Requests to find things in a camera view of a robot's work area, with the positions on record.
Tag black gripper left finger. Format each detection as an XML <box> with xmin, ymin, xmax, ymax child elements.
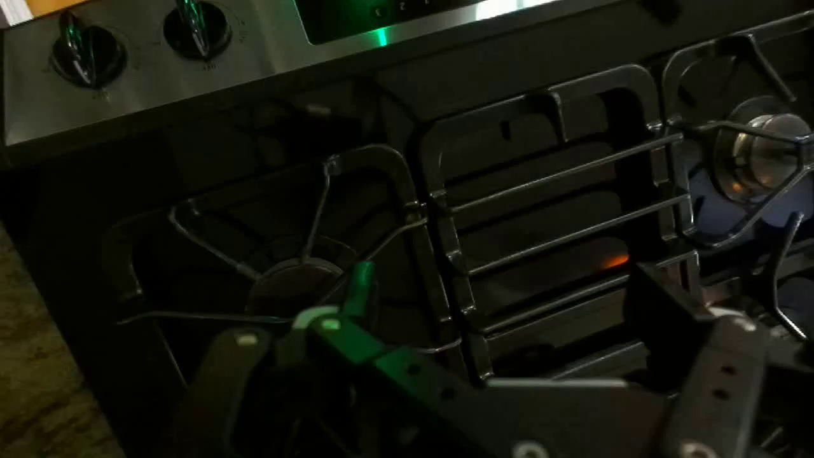
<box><xmin>165</xmin><ymin>323</ymin><xmax>479</xmax><ymax>458</ymax></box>

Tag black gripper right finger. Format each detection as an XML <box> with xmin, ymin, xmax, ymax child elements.
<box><xmin>658</xmin><ymin>318</ymin><xmax>768</xmax><ymax>458</ymax></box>

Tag left black burner grate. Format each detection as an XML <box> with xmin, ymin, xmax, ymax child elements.
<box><xmin>101</xmin><ymin>144</ymin><xmax>460</xmax><ymax>373</ymax></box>

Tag black burner grate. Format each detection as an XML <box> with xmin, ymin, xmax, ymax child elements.
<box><xmin>418</xmin><ymin>64</ymin><xmax>698</xmax><ymax>379</ymax></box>
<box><xmin>662</xmin><ymin>9</ymin><xmax>814</xmax><ymax>337</ymax></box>
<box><xmin>101</xmin><ymin>144</ymin><xmax>460</xmax><ymax>373</ymax></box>

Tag right black burner grate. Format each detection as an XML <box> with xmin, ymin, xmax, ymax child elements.
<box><xmin>662</xmin><ymin>9</ymin><xmax>814</xmax><ymax>337</ymax></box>

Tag centre black burner grate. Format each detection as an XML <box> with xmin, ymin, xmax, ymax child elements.
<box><xmin>418</xmin><ymin>64</ymin><xmax>698</xmax><ymax>379</ymax></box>

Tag black gas stove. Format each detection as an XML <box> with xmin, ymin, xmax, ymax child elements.
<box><xmin>2</xmin><ymin>0</ymin><xmax>814</xmax><ymax>458</ymax></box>

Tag right stove knob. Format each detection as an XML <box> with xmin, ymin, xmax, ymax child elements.
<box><xmin>162</xmin><ymin>0</ymin><xmax>232</xmax><ymax>61</ymax></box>

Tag stove knob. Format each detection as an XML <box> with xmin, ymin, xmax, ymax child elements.
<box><xmin>162</xmin><ymin>0</ymin><xmax>232</xmax><ymax>61</ymax></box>
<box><xmin>49</xmin><ymin>12</ymin><xmax>128</xmax><ymax>88</ymax></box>

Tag left stove knob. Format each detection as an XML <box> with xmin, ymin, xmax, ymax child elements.
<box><xmin>49</xmin><ymin>12</ymin><xmax>128</xmax><ymax>88</ymax></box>

